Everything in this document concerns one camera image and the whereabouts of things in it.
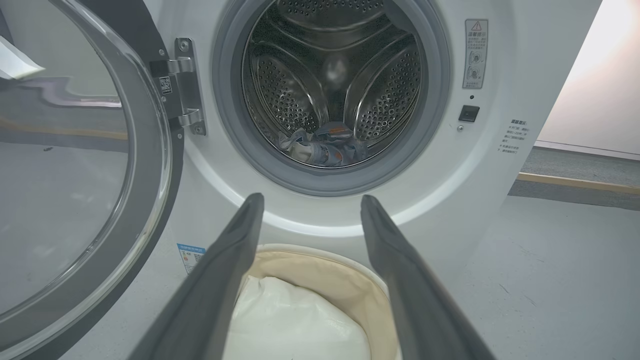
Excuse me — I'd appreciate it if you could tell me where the blue energy label sticker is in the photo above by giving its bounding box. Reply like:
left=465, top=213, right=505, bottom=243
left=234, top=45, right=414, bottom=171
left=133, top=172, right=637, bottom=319
left=176, top=243, right=207, bottom=275

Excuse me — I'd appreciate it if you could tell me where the white front-load washing machine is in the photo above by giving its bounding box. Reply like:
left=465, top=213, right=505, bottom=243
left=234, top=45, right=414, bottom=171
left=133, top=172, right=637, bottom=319
left=142, top=0, right=603, bottom=301

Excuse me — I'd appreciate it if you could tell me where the grey warning sticker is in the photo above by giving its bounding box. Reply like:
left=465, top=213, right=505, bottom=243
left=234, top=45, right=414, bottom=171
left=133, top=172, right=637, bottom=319
left=462, top=19, right=489, bottom=90

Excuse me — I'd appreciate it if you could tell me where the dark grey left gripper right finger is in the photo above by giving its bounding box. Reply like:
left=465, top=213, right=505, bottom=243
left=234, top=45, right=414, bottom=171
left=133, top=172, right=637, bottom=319
left=360, top=195, right=497, bottom=360

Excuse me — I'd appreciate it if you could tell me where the wooden floor strip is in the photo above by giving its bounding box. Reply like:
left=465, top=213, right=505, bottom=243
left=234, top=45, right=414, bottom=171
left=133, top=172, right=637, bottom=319
left=515, top=172, right=640, bottom=196

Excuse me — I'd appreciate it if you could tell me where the white padded basket liner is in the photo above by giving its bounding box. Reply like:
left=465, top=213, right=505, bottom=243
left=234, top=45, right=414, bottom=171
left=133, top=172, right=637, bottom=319
left=222, top=275, right=373, bottom=360

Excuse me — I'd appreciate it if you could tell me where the black-rimmed glass washer door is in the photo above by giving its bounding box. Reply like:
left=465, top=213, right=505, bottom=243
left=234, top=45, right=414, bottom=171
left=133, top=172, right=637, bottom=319
left=0, top=0, right=186, bottom=360

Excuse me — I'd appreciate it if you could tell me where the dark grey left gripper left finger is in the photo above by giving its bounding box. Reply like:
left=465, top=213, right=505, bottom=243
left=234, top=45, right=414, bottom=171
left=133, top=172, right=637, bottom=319
left=127, top=192, right=265, bottom=360

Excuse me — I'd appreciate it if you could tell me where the grey rubber door gasket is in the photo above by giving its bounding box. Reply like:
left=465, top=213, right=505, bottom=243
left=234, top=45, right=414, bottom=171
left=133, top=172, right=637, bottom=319
left=212, top=0, right=452, bottom=197

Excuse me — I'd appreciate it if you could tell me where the perforated steel washer drum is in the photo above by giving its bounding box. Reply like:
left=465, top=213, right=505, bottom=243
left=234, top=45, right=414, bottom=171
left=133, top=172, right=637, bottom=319
left=242, top=0, right=429, bottom=169

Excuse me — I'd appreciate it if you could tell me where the small printed text label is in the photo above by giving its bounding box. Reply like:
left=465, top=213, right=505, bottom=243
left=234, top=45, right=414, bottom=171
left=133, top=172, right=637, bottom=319
left=497, top=119, right=532, bottom=154

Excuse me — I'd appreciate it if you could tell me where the blue garment with orange prints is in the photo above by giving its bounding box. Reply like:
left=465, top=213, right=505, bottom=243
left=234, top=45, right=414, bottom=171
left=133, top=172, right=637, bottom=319
left=315, top=121, right=369, bottom=167

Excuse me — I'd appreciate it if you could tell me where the metal door hinge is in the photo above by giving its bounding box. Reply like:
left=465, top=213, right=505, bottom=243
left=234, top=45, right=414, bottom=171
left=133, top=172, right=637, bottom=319
left=149, top=37, right=207, bottom=136

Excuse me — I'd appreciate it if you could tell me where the cream beige garment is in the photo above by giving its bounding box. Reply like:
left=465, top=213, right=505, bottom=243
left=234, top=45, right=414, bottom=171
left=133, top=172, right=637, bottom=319
left=277, top=129, right=332, bottom=165

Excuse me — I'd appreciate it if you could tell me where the cream canvas laundry basket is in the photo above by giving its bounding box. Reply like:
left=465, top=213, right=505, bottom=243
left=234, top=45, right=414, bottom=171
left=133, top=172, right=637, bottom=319
left=239, top=243, right=402, bottom=360

